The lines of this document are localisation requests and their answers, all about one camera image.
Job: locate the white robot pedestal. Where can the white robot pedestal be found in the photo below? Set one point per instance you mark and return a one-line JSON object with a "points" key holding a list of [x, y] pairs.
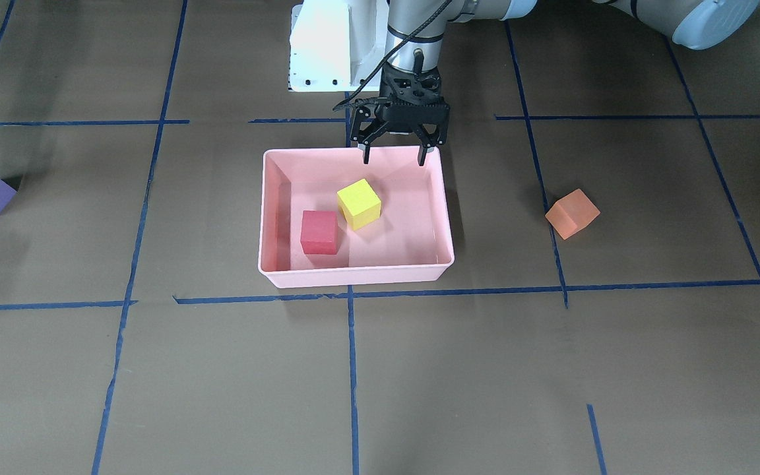
{"points": [[335, 45]]}

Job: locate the pink plastic bin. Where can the pink plastic bin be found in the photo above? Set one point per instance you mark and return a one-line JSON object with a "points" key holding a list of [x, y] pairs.
{"points": [[411, 242]]}

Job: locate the pink foam block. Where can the pink foam block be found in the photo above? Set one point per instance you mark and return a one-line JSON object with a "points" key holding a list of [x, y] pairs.
{"points": [[319, 232]]}

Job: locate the orange foam block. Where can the orange foam block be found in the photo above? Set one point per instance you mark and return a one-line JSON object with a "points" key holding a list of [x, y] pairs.
{"points": [[572, 213]]}

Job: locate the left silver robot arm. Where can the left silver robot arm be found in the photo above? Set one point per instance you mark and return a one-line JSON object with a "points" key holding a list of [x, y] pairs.
{"points": [[416, 29]]}

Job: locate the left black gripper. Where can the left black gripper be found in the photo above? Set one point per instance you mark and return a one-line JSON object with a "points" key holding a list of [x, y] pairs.
{"points": [[363, 130]]}

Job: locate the yellow foam block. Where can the yellow foam block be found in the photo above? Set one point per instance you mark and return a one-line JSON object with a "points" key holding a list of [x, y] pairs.
{"points": [[359, 204]]}

